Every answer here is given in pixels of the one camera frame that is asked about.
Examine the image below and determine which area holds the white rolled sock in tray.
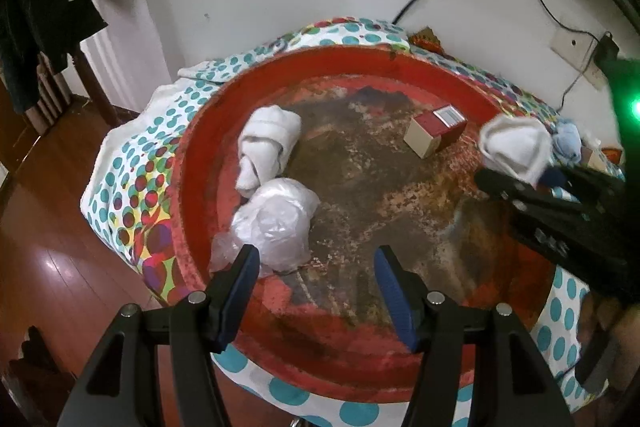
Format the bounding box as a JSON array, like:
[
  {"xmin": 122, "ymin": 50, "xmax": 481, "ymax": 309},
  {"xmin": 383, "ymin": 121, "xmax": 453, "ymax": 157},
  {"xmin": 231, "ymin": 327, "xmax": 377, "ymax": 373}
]
[{"xmin": 235, "ymin": 105, "xmax": 302, "ymax": 198}]

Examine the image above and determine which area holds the polka dot bed sheet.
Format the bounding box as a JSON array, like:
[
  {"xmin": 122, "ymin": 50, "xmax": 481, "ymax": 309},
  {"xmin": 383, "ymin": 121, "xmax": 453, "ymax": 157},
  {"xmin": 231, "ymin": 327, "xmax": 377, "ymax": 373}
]
[{"xmin": 80, "ymin": 17, "xmax": 597, "ymax": 426}]

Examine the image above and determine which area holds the round red worn tray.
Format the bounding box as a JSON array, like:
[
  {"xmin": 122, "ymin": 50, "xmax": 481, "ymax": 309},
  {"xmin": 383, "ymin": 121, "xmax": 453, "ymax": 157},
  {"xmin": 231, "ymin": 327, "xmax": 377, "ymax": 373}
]
[{"xmin": 169, "ymin": 46, "xmax": 554, "ymax": 403}]

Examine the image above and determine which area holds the black power adapter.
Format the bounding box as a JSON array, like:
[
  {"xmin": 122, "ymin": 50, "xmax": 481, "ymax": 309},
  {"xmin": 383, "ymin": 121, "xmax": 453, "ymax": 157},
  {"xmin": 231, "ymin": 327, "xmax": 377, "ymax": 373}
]
[{"xmin": 592, "ymin": 31, "xmax": 620, "ymax": 72}]

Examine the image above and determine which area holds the red white small box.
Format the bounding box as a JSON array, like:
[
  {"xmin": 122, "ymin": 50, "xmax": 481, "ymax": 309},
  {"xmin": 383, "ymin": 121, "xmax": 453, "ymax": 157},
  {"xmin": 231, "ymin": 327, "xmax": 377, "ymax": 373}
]
[{"xmin": 404, "ymin": 104, "xmax": 468, "ymax": 159}]

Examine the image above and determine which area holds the clear plastic bag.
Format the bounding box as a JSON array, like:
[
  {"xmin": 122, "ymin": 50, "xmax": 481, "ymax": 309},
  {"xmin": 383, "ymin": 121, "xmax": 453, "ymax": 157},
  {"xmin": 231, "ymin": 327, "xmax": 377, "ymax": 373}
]
[{"xmin": 208, "ymin": 178, "xmax": 320, "ymax": 277}]

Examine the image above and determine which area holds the light blue rolled sock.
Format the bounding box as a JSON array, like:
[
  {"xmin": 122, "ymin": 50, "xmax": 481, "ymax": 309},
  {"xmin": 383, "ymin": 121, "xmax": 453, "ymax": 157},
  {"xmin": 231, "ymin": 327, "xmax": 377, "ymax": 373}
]
[{"xmin": 552, "ymin": 120, "xmax": 582, "ymax": 165}]

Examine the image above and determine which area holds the brown cardboard Marubi box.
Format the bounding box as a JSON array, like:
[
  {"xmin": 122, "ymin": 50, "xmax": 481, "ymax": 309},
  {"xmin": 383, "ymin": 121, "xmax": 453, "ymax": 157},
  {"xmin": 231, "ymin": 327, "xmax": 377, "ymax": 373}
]
[{"xmin": 582, "ymin": 146, "xmax": 608, "ymax": 173}]

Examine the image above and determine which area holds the white wall socket plate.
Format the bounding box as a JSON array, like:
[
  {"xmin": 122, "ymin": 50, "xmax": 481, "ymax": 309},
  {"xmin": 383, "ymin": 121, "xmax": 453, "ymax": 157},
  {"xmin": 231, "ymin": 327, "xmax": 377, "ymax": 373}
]
[{"xmin": 550, "ymin": 28, "xmax": 608, "ymax": 91}]

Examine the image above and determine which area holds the red orange candy wrapper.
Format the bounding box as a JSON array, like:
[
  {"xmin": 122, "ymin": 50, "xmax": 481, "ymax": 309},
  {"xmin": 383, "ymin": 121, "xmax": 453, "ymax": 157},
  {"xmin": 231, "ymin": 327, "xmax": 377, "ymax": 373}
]
[{"xmin": 409, "ymin": 27, "xmax": 445, "ymax": 55}]

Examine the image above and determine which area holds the white sock large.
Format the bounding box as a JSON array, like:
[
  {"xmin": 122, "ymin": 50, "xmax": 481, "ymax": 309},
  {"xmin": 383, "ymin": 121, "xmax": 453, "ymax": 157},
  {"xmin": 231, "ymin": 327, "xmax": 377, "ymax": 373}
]
[{"xmin": 478, "ymin": 115, "xmax": 552, "ymax": 186}]

